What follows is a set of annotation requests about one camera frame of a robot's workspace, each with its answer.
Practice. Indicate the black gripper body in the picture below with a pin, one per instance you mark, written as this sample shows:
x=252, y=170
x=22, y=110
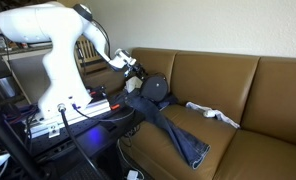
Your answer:
x=134, y=70

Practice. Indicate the dark grey fabric bag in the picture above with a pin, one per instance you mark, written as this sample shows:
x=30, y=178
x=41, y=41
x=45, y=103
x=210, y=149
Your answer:
x=155, y=88

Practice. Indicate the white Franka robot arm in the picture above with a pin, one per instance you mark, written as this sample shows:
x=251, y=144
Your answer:
x=61, y=66

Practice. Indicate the cream white cloth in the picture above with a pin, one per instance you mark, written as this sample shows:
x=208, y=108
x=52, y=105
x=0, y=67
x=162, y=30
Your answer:
x=133, y=85

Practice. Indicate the dark navy garment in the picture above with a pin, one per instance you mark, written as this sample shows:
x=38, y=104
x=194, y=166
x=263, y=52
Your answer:
x=168, y=101

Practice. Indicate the wooden chair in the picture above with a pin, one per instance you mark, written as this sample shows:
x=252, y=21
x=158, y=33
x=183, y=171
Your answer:
x=88, y=63

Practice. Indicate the blue denim jeans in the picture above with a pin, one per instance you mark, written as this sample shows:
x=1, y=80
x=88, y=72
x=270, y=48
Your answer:
x=174, y=133

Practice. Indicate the brown leather sofa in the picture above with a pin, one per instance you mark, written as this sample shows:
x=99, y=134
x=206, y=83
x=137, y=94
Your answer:
x=214, y=80

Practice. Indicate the black robot table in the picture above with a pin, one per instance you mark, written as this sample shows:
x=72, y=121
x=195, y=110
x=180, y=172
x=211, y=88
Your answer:
x=98, y=133

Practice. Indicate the white sock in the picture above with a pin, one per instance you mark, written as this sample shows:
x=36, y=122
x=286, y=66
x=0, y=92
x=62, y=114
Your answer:
x=211, y=112

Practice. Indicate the white power adapter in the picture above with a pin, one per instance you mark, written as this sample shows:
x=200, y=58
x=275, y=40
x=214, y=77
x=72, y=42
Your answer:
x=132, y=175

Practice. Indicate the kitchen countertop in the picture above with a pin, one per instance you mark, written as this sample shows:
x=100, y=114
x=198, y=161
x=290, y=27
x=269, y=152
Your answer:
x=18, y=51

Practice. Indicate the steel trash can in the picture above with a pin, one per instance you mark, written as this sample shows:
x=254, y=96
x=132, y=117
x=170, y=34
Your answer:
x=4, y=87

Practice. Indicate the black tripod pole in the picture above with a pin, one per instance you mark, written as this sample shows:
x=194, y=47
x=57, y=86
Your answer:
x=8, y=140

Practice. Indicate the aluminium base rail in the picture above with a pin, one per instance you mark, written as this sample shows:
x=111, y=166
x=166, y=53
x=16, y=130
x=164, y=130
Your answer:
x=94, y=108

